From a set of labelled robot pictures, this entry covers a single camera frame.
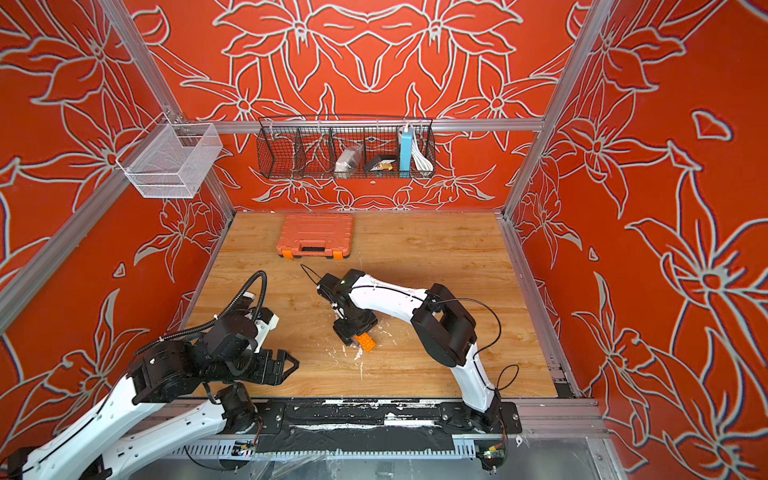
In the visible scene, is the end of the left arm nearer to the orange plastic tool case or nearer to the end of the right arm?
the end of the right arm

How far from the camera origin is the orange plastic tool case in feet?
3.45

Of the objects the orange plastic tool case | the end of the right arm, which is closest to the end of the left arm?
the end of the right arm
